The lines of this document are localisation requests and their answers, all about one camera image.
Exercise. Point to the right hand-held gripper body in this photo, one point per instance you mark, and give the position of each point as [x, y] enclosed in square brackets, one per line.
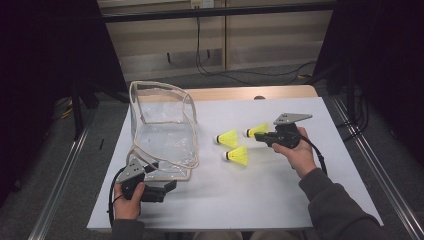
[285, 136]

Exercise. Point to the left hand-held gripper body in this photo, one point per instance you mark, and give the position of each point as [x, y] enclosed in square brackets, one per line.
[131, 175]

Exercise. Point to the yellow shuttlecock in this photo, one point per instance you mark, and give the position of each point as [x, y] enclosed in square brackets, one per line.
[230, 138]
[258, 129]
[239, 155]

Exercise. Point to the clear plastic bag beige trim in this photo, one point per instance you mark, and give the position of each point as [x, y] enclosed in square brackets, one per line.
[166, 140]

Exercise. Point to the person's right hand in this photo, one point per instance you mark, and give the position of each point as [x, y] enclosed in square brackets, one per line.
[301, 156]

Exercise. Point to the person's left hand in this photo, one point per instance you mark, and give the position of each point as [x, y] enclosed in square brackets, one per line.
[128, 210]

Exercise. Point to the dark round table grommet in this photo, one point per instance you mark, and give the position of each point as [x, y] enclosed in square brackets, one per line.
[259, 97]

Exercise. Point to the small black floor object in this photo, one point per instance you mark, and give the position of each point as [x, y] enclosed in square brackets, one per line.
[101, 144]

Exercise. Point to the wooden table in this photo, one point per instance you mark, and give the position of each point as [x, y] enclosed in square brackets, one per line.
[283, 91]

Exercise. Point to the white table cover sheet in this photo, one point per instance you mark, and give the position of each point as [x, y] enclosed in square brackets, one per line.
[233, 200]

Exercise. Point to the black metal stand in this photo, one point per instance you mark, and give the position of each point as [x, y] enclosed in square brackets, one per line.
[77, 110]

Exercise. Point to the person's right leg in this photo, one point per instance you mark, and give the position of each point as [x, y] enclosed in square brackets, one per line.
[275, 236]

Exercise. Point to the dark curtain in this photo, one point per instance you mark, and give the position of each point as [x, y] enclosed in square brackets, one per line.
[393, 66]
[40, 66]

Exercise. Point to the black horizontal bar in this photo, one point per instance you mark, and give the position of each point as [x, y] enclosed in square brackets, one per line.
[216, 12]

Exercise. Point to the metal floor rail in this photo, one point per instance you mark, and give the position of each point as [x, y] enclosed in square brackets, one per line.
[63, 173]
[376, 160]

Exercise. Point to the small black wall bracket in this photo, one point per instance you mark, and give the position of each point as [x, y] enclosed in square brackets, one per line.
[169, 58]
[208, 54]

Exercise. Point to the white wall socket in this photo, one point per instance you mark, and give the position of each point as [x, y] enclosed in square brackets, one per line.
[202, 3]

